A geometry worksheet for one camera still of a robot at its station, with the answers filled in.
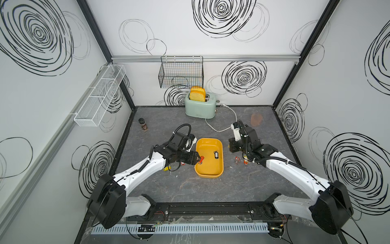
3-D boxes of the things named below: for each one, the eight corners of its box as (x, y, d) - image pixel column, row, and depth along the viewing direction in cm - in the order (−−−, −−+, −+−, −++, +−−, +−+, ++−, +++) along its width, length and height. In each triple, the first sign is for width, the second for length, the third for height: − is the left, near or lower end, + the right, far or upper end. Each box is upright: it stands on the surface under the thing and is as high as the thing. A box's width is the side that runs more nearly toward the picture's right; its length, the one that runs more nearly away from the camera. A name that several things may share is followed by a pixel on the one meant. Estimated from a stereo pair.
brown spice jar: (141, 132, 108) (137, 122, 99) (143, 127, 110) (138, 117, 102) (147, 132, 108) (143, 122, 99) (148, 127, 110) (144, 117, 102)
